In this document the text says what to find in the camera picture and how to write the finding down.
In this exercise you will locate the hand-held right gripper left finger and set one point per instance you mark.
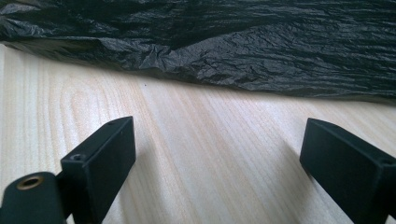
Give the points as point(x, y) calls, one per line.
point(99, 161)

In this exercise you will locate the black plastic garbage bag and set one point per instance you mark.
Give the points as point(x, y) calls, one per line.
point(249, 43)

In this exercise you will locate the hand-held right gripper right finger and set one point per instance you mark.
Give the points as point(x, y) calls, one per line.
point(348, 168)

